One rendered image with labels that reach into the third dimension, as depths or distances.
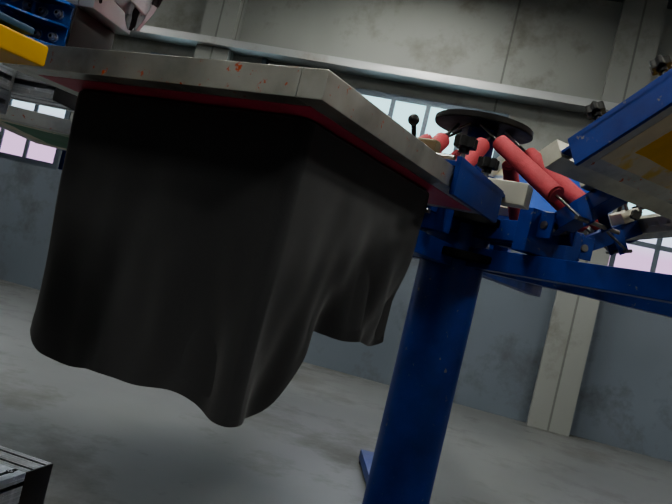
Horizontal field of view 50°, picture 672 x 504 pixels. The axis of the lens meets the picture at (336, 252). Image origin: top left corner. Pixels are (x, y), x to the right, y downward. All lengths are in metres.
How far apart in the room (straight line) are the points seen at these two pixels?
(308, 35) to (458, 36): 1.25
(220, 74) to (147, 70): 0.12
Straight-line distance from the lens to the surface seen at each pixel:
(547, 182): 1.99
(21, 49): 1.00
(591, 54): 6.09
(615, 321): 5.76
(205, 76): 0.98
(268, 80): 0.92
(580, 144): 1.66
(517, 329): 5.70
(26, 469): 1.65
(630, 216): 2.38
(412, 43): 6.15
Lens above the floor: 0.76
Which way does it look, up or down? 2 degrees up
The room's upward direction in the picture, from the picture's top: 13 degrees clockwise
